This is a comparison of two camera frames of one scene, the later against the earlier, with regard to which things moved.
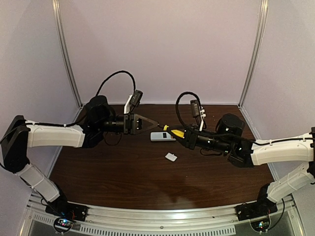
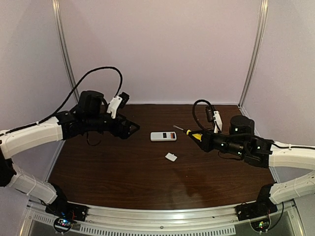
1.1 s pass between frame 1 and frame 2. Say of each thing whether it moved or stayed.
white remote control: stayed
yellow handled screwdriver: moved
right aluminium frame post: stayed
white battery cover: stayed
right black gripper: moved
